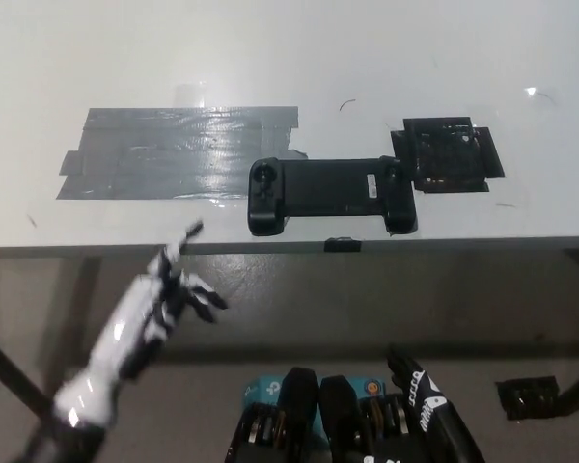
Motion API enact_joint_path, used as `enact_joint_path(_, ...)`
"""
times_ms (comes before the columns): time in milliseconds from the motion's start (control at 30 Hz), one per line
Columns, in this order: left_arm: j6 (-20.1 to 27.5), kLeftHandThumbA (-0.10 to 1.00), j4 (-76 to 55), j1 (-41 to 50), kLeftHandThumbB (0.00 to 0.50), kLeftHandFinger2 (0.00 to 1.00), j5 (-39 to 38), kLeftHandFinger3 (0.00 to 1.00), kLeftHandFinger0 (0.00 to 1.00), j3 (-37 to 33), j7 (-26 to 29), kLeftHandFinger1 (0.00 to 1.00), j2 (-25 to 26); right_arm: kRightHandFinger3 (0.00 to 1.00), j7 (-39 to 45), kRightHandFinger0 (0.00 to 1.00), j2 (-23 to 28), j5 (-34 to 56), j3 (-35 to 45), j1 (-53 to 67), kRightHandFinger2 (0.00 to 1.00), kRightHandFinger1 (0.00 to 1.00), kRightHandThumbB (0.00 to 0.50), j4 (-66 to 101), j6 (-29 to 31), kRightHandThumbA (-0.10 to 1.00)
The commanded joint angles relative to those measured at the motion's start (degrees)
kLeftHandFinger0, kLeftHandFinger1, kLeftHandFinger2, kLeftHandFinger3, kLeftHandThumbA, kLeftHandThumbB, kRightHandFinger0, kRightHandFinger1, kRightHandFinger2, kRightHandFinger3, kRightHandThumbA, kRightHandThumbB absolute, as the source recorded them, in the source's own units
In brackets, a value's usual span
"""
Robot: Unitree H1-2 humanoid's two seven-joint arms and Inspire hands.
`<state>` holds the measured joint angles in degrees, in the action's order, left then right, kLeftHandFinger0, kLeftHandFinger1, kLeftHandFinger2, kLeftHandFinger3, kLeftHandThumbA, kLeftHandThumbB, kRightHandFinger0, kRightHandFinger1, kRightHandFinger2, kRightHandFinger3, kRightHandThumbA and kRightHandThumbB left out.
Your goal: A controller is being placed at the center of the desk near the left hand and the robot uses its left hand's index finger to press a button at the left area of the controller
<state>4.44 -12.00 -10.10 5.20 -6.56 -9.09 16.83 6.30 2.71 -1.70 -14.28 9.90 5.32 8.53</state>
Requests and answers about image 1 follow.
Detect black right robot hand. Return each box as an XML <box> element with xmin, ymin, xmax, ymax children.
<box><xmin>385</xmin><ymin>343</ymin><xmax>486</xmax><ymax>463</ymax></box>

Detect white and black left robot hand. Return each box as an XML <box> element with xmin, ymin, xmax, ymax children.
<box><xmin>52</xmin><ymin>219</ymin><xmax>231</xmax><ymax>430</ymax></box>

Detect black mobile game controller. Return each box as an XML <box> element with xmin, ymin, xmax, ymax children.
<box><xmin>247</xmin><ymin>154</ymin><xmax>419</xmax><ymax>238</ymax></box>

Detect black desk leg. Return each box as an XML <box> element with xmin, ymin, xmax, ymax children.
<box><xmin>0</xmin><ymin>327</ymin><xmax>59</xmax><ymax>428</ymax></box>

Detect black robot torso blocks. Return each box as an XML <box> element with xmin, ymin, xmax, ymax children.
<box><xmin>225</xmin><ymin>366</ymin><xmax>416</xmax><ymax>463</ymax></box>

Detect black right floor plate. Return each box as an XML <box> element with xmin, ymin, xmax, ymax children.
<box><xmin>494</xmin><ymin>375</ymin><xmax>561</xmax><ymax>422</ymax></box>

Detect teal router box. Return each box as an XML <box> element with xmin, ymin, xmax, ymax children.
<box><xmin>243</xmin><ymin>374</ymin><xmax>385</xmax><ymax>438</ymax></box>

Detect small black tape strip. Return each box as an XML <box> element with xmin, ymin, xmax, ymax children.
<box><xmin>324</xmin><ymin>235</ymin><xmax>362</xmax><ymax>254</ymax></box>

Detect large black tape patch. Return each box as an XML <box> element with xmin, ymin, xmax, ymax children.
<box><xmin>389</xmin><ymin>116</ymin><xmax>506</xmax><ymax>196</ymax></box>

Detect grey duct tape patch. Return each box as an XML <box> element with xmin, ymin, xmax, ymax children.
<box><xmin>55</xmin><ymin>106</ymin><xmax>303</xmax><ymax>202</ymax></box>

